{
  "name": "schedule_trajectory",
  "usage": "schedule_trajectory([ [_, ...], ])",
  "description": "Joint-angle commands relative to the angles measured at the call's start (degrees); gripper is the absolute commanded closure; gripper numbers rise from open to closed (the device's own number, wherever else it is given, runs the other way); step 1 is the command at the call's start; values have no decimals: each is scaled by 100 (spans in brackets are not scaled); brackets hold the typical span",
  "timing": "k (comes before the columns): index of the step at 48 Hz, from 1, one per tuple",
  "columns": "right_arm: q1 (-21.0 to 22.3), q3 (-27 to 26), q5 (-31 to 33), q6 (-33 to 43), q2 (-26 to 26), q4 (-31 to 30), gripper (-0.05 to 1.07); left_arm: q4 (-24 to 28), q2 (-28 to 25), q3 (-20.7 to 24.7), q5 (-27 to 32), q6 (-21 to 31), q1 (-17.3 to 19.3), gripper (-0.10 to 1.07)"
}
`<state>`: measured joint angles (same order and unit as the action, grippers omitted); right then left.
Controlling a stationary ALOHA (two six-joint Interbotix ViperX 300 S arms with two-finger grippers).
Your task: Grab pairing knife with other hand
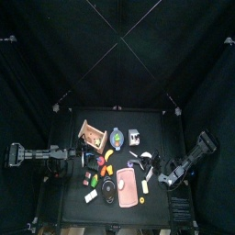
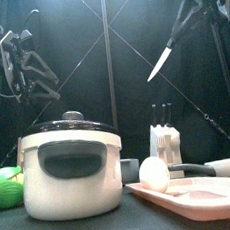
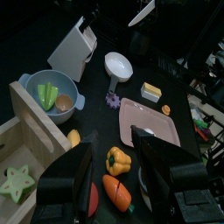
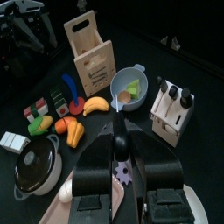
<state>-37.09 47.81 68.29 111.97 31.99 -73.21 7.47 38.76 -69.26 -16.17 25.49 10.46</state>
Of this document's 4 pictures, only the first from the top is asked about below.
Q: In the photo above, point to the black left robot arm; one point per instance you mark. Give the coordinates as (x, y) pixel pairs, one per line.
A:
(39, 154)

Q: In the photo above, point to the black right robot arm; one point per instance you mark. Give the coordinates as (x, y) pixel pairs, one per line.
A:
(189, 159)

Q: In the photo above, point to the grey toy knife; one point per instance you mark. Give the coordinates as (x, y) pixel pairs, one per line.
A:
(136, 159)

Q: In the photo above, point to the blue toy piece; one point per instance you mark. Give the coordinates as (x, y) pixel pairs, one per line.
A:
(89, 154)

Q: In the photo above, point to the white thin disc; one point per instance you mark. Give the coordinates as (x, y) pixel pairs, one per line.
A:
(82, 159)

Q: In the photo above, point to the red-brown toy cube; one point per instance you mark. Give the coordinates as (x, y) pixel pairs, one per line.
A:
(88, 175)
(85, 182)

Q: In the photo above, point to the red round toy food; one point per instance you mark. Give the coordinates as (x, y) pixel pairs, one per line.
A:
(100, 161)

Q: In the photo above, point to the white toy cup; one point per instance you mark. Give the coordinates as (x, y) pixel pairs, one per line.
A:
(146, 154)

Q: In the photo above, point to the orange toy carrot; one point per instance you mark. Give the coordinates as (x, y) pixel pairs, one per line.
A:
(103, 171)

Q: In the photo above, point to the purple toy piece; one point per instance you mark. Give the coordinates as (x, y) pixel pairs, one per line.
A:
(130, 164)

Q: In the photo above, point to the yellow-orange toy food piece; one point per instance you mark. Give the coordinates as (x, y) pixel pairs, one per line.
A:
(109, 170)

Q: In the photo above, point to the yellow toy banana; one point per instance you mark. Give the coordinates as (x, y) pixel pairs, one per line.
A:
(108, 154)

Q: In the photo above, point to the yellow-green star toy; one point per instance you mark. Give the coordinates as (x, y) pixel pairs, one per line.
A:
(97, 142)

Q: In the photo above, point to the open wooden box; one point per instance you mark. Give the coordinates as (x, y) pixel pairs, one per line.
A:
(92, 137)

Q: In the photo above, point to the white toy block pair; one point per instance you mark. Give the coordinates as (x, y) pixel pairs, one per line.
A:
(91, 196)

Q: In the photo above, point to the pink cutting board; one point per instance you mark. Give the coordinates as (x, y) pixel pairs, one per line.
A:
(127, 188)

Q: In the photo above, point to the grey toy toaster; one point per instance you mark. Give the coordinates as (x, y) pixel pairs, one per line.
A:
(134, 137)

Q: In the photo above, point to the orange toy vegetable piece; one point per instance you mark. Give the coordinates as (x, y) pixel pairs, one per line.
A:
(117, 143)

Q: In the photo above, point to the white toy egg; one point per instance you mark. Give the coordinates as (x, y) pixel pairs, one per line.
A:
(121, 184)

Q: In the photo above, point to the blue toy pot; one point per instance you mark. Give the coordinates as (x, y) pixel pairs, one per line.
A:
(117, 139)

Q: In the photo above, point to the green toy vegetable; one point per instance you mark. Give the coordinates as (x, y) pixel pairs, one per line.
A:
(116, 136)

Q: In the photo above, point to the white printed label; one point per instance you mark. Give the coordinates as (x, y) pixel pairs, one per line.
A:
(181, 208)

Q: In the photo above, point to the grey frame bracket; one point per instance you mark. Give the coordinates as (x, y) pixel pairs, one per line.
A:
(177, 111)
(12, 39)
(229, 40)
(55, 107)

